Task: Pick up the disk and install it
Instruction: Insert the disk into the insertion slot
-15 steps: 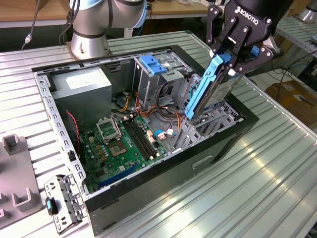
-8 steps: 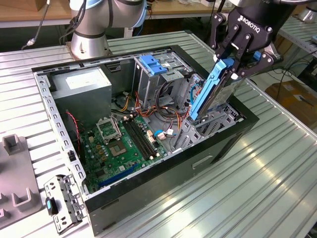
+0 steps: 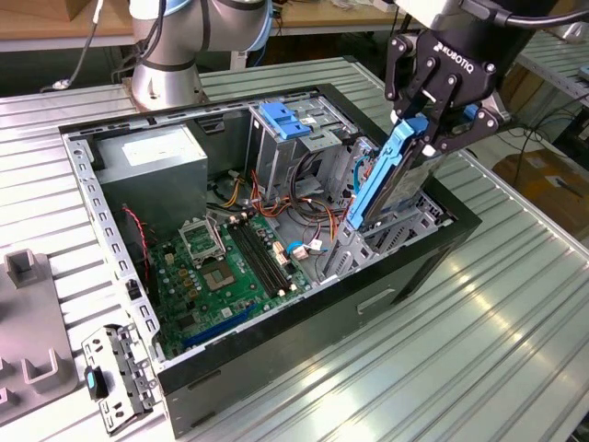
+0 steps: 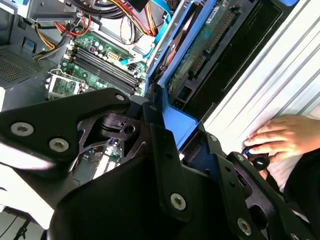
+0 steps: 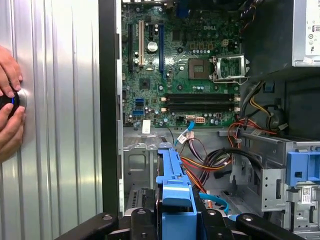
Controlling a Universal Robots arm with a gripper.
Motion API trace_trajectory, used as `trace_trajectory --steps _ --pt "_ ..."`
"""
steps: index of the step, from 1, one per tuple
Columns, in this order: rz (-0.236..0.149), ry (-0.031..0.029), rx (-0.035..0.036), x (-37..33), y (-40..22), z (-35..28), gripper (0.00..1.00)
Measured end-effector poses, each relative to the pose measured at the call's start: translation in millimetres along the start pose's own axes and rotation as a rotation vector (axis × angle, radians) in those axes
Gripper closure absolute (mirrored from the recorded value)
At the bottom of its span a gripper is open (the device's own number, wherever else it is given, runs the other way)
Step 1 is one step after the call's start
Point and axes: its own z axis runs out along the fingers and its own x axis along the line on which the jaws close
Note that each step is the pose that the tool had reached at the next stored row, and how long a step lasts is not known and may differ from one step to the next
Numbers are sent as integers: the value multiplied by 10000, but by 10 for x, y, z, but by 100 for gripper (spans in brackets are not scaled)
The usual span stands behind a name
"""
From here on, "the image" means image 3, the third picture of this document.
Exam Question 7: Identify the red black twisted wire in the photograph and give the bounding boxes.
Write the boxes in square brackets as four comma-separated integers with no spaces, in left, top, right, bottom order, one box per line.
[121,205,154,282]

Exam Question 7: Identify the grey power supply unit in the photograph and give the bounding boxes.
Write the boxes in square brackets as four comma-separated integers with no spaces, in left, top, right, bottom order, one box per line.
[91,123,211,240]

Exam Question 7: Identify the wooden desk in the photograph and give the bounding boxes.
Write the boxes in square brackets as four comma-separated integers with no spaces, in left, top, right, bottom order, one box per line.
[0,0,406,70]

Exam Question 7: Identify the grey metal drive cage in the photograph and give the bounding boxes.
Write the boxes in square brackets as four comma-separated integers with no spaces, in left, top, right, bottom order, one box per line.
[246,101,360,204]

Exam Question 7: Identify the small brown box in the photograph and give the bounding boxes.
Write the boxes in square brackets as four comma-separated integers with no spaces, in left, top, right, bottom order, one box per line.
[63,0,98,22]

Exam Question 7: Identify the blue data wire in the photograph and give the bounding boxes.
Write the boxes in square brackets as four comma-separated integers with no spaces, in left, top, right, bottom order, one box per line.
[352,149,383,204]

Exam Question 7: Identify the thin locking lever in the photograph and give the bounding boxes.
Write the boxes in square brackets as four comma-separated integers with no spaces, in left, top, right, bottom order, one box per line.
[205,211,228,259]

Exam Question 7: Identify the large brown cardboard box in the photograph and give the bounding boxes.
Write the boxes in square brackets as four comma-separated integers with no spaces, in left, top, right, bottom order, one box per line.
[491,150,589,236]

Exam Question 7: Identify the multicolour wire bundle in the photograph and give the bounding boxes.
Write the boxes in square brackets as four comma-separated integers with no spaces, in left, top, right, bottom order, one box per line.
[206,169,352,241]

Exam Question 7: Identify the black blue latch clip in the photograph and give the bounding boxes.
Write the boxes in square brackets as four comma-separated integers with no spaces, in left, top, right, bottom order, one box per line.
[84,366,110,400]

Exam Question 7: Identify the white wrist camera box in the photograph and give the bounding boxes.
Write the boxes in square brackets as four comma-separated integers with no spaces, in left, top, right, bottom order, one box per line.
[394,0,466,22]

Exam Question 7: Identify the blue plastic drive latch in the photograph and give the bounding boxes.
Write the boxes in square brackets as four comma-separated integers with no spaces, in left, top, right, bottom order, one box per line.
[259,101,313,142]

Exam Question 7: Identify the black RAM slot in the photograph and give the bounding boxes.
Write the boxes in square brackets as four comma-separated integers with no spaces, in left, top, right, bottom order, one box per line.
[238,218,292,291]
[228,222,281,297]

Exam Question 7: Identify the black open PC case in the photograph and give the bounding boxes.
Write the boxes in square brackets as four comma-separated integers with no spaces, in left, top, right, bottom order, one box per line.
[58,82,483,439]

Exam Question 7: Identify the hard disk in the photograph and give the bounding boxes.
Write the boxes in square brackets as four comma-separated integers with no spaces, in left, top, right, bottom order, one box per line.
[344,104,480,232]

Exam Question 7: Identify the grey parts rack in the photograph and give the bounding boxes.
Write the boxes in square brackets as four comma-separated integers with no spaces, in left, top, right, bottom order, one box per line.
[0,248,83,425]

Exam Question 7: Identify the metal socket cover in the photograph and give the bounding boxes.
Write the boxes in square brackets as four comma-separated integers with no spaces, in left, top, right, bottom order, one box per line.
[178,215,226,267]

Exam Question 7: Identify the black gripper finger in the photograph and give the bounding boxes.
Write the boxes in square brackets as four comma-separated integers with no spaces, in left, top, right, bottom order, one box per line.
[424,101,504,154]
[384,34,428,121]

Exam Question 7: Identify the green motherboard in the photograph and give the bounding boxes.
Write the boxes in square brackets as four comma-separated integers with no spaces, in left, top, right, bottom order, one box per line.
[146,214,314,363]

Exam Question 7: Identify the blue expansion slot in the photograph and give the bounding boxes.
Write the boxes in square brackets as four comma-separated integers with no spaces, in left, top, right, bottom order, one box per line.
[181,301,259,351]

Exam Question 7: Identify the black cable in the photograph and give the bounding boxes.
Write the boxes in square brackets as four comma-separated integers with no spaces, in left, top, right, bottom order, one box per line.
[40,0,108,93]

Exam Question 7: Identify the slatted metal side table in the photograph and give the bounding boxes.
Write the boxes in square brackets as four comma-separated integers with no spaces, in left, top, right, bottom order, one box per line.
[510,29,589,110]

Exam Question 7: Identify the CPU socket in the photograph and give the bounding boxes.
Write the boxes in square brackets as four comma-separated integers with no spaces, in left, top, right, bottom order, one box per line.
[200,260,238,294]

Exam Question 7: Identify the grey metal slot bracket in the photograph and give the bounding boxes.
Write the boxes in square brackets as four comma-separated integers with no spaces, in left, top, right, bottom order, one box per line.
[80,321,157,436]

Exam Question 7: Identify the grey metal disk bay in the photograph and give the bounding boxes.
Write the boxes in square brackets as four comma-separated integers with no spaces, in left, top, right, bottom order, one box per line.
[317,137,455,285]

